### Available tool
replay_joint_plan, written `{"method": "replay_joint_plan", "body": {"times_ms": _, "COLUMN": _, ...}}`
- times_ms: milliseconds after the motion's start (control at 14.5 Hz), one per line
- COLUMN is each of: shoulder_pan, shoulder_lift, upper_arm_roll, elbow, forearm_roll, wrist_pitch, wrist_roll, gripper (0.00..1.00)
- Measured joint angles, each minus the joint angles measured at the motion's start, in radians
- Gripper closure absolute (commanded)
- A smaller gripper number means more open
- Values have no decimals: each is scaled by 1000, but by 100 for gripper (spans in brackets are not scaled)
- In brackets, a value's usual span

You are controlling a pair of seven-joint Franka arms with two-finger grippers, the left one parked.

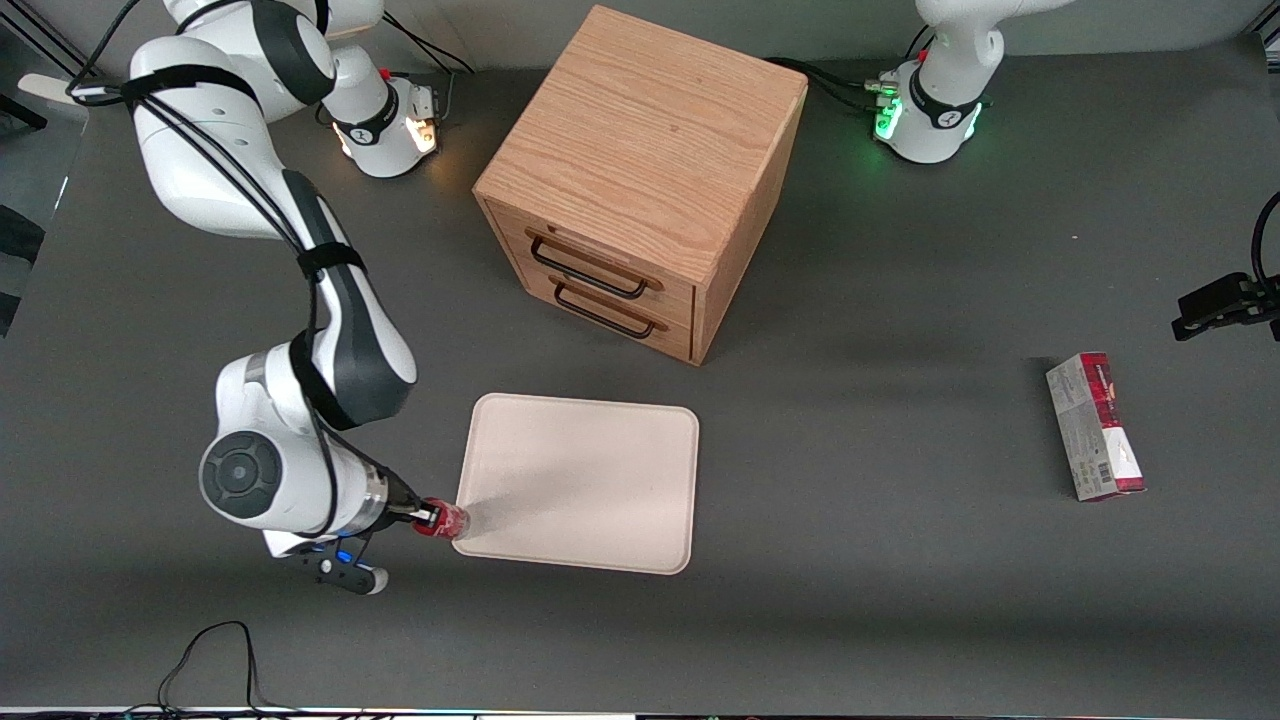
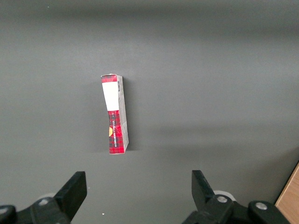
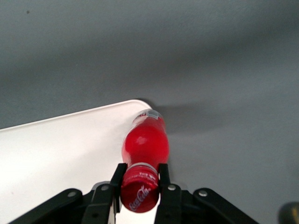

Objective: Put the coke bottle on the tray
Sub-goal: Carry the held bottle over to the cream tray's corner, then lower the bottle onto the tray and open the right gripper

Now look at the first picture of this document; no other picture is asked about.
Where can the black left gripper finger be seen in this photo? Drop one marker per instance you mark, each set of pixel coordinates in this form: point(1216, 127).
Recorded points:
point(1215, 293)
point(1205, 325)

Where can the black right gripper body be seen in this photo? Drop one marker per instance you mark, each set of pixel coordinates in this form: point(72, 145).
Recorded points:
point(401, 499)

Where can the red coke bottle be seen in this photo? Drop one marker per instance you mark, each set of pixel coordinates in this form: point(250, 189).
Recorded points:
point(453, 520)

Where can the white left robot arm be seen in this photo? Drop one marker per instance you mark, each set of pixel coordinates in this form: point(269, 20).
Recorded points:
point(950, 100)

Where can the beige plastic tray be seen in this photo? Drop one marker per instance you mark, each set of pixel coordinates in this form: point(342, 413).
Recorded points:
point(600, 480)

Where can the red and grey carton box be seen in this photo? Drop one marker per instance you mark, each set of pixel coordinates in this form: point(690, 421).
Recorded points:
point(1095, 430)

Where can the wooden two-drawer cabinet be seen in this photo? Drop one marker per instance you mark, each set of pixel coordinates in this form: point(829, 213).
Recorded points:
point(640, 140)

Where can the white oval background object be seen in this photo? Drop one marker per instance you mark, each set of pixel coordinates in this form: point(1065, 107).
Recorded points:
point(45, 85)

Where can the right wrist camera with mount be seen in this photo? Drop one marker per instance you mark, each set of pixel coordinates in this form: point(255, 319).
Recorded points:
point(340, 573)

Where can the aluminium frame bar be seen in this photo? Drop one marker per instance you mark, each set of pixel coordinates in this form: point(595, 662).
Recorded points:
point(40, 30)

